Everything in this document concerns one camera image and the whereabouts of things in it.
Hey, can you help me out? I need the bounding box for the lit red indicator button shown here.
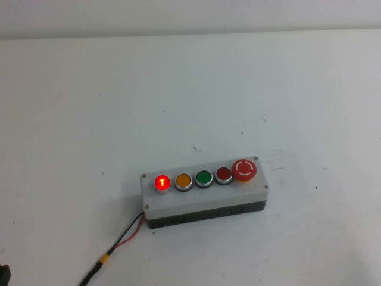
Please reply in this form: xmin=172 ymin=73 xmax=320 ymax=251
xmin=154 ymin=174 xmax=173 ymax=196

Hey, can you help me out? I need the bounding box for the green push button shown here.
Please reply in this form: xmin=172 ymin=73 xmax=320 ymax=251
xmin=195 ymin=169 xmax=214 ymax=189

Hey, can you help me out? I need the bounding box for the yellow push button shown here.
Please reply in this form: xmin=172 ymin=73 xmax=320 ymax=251
xmin=174 ymin=173 xmax=194 ymax=193

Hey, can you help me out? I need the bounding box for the dark red push button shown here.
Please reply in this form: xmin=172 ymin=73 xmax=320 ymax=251
xmin=214 ymin=166 xmax=233 ymax=185

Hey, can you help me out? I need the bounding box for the grey and black button box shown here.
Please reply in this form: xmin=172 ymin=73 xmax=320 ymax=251
xmin=140 ymin=156 xmax=270 ymax=229

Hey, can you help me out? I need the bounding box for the red emergency stop mushroom button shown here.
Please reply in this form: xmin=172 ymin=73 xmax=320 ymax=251
xmin=232 ymin=159 xmax=258 ymax=183

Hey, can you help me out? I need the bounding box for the thin black wire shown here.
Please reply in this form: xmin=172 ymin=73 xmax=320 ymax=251
xmin=105 ymin=212 xmax=146 ymax=257

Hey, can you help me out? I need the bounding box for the thin red wire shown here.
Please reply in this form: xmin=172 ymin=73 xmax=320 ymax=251
xmin=109 ymin=217 xmax=146 ymax=253

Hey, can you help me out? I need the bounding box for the black sleeved power cable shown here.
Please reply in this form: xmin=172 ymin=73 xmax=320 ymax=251
xmin=77 ymin=262 xmax=104 ymax=286

